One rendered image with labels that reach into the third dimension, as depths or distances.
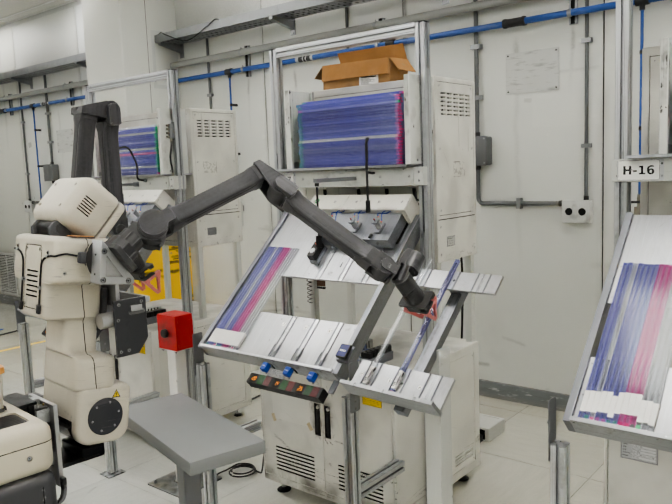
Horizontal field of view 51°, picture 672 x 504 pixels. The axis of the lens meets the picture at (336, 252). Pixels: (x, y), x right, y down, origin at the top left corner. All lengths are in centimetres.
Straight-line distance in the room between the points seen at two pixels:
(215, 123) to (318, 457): 185
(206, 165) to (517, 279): 184
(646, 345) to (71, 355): 153
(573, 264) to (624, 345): 197
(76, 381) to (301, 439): 120
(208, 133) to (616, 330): 245
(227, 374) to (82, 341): 197
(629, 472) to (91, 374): 155
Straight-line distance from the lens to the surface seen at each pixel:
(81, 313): 204
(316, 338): 247
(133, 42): 570
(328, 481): 294
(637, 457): 226
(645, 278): 213
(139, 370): 373
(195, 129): 373
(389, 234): 256
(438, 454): 230
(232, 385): 400
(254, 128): 526
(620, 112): 233
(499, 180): 409
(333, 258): 271
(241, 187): 202
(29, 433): 184
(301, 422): 294
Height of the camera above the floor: 139
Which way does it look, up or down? 7 degrees down
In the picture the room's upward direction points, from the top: 2 degrees counter-clockwise
